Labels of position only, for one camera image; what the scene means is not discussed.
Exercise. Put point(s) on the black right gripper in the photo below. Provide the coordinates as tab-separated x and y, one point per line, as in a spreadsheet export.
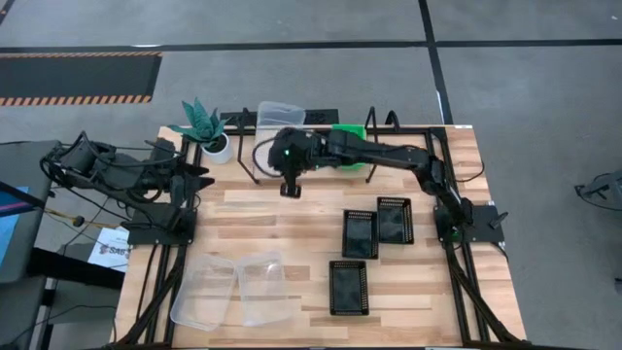
294	150

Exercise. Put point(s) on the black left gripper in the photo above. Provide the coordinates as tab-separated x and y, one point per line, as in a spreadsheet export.
170	165

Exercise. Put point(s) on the clear plastic basket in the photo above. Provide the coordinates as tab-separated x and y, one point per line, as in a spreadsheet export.
204	291
265	287
279	114

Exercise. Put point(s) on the black plastic basket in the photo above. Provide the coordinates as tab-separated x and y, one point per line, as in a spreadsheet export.
359	235
349	289
395	221

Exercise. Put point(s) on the green plastic basket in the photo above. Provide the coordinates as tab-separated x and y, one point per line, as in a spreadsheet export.
355	131

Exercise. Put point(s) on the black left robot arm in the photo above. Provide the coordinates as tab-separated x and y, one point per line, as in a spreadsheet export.
112	175

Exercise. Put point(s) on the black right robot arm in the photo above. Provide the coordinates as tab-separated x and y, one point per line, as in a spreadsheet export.
398	155

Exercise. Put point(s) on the artificial plant in white pot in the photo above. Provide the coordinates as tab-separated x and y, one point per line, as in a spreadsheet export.
201	121

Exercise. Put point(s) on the white printed paper sheet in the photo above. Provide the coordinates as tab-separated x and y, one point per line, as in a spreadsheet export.
112	250

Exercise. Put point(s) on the black side bench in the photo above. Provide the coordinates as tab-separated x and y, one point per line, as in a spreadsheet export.
73	267

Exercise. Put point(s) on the black hazard-striped floor mat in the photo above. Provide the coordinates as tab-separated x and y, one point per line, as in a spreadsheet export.
78	75

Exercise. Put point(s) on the grey cart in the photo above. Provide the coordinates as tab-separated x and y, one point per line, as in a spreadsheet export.
29	165

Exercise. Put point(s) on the blue panel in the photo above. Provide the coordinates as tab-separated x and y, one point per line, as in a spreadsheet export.
5	233

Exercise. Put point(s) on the black chair base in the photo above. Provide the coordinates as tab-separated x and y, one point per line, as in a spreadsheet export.
602	189

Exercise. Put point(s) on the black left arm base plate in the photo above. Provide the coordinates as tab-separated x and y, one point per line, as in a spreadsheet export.
160	235

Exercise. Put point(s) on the black aluminium rig frame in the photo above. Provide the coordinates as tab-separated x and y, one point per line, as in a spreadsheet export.
459	291

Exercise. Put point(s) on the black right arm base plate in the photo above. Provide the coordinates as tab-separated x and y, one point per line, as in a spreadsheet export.
486	226

